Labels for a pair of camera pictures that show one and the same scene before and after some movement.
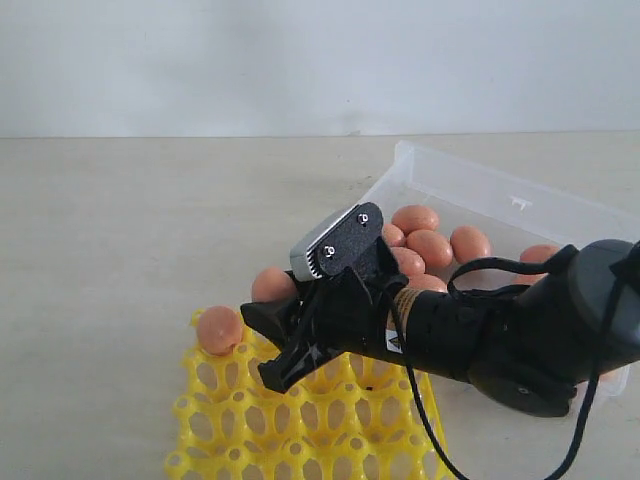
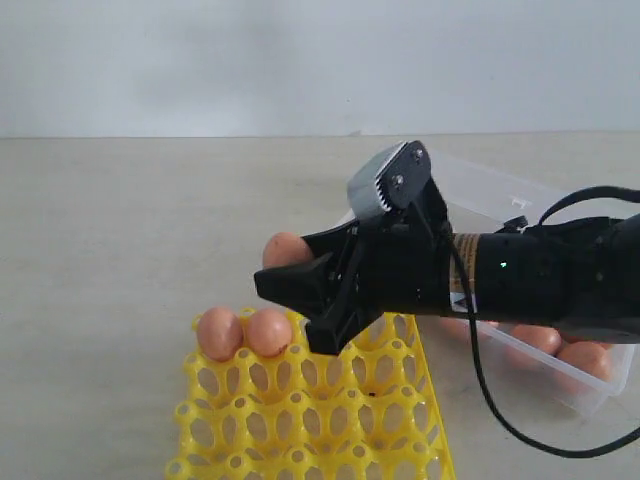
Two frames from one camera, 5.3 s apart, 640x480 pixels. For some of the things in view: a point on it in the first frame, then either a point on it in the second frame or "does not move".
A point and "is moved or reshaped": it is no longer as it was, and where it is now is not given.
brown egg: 272,285 is moved or reshaped
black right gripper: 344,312 → 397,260
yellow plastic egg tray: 227,424 does not move
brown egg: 218,329 does not move
